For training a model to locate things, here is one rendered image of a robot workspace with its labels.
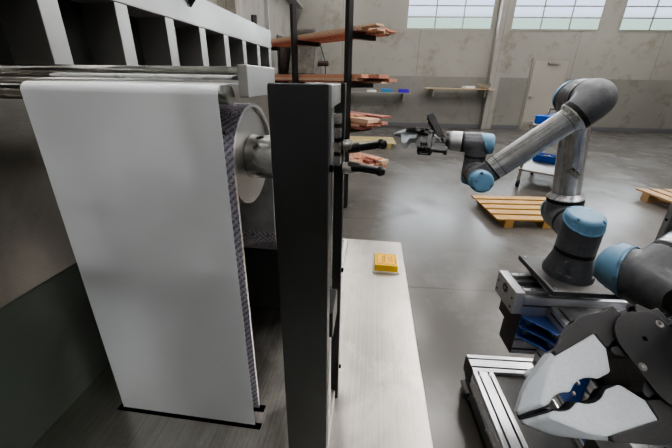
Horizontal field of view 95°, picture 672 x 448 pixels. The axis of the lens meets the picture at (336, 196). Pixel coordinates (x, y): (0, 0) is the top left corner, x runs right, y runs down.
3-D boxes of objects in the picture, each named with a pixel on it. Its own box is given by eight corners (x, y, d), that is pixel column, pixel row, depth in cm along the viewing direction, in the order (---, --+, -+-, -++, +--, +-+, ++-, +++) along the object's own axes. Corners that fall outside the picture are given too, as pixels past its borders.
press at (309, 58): (290, 138, 803) (286, 33, 717) (330, 139, 797) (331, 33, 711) (279, 148, 688) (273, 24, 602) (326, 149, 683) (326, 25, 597)
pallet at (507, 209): (492, 227, 328) (494, 218, 325) (469, 201, 399) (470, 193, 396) (601, 232, 322) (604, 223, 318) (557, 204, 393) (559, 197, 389)
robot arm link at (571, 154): (550, 239, 112) (570, 80, 95) (536, 222, 126) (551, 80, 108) (589, 239, 109) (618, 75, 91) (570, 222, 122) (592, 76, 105)
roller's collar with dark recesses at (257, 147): (286, 185, 43) (284, 140, 41) (245, 183, 44) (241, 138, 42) (297, 172, 49) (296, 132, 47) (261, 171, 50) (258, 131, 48)
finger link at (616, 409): (519, 453, 27) (609, 411, 28) (553, 470, 22) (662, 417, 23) (497, 412, 29) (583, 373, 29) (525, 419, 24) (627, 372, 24)
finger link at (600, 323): (569, 395, 25) (656, 355, 26) (581, 396, 24) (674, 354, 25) (531, 337, 28) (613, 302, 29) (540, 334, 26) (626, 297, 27)
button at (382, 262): (397, 273, 93) (398, 266, 92) (374, 271, 94) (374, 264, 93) (396, 260, 100) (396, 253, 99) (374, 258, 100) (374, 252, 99)
